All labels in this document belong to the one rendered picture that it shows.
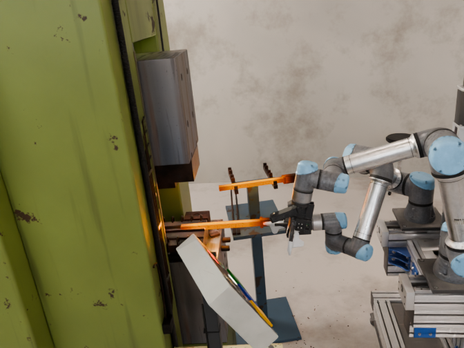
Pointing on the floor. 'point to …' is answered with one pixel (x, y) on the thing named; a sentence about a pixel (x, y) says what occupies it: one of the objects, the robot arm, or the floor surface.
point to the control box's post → (213, 324)
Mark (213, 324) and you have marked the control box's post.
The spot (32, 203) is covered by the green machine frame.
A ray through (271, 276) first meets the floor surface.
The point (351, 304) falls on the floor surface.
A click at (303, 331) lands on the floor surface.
